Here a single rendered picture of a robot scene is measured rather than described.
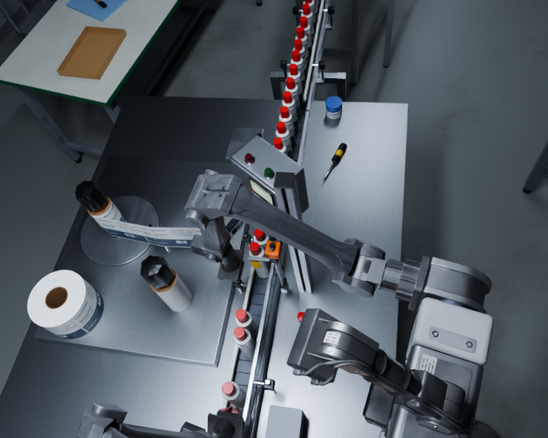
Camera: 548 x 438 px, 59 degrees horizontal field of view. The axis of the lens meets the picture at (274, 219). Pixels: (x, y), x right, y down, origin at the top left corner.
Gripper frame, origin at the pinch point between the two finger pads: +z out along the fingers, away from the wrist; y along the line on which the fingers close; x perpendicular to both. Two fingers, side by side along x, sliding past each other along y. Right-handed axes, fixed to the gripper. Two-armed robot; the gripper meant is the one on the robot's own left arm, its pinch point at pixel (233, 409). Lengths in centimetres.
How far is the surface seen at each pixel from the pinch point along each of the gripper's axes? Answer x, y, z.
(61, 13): -144, 148, 137
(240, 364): -7.5, 2.0, 13.7
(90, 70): -109, 111, 108
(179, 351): -8.7, 23.3, 14.8
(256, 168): -73, -7, -10
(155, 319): -16.2, 34.9, 21.0
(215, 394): 3.1, 9.6, 11.5
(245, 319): -26.7, -1.4, 5.0
